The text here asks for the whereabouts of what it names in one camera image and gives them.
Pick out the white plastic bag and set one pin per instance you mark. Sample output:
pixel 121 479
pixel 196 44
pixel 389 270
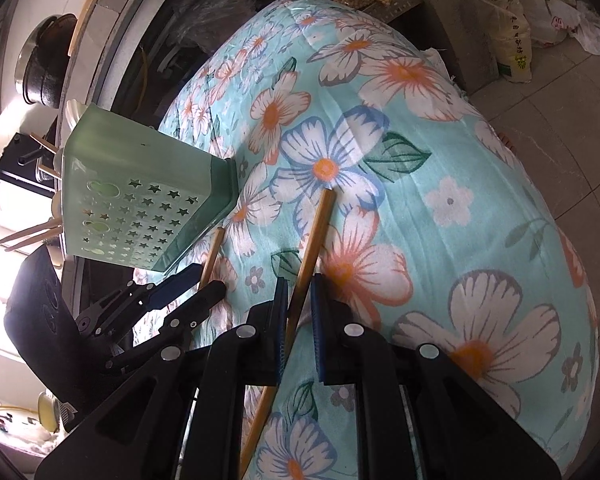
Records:
pixel 555 20

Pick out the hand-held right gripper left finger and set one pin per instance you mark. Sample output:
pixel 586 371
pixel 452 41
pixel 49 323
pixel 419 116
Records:
pixel 281 340

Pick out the black metal box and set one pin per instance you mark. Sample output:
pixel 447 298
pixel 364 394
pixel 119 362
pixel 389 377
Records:
pixel 10 160

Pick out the green star-perforated utensil holder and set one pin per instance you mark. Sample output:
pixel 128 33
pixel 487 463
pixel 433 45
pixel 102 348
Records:
pixel 130 160

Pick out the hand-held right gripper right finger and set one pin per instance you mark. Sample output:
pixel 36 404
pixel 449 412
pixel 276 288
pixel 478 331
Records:
pixel 317 345

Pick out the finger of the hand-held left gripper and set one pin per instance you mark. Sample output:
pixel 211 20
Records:
pixel 205 296
pixel 175 282

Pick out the printed rice bag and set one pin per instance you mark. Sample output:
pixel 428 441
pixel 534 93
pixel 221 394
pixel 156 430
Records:
pixel 515 35

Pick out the teal floral blanket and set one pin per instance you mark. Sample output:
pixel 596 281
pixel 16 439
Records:
pixel 455 210

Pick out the white power strip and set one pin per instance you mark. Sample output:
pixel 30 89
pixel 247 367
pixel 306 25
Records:
pixel 15 419

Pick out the black cooking pot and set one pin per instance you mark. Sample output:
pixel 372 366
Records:
pixel 45 75

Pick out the perforated metal bar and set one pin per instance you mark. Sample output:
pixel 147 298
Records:
pixel 395 2

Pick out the dark clear plastic bag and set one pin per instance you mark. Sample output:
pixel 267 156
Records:
pixel 215 5

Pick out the white ceramic spoon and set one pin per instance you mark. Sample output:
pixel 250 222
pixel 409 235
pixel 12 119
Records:
pixel 58 162
pixel 75 115

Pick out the concrete pillar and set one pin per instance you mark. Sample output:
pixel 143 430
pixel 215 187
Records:
pixel 450 25

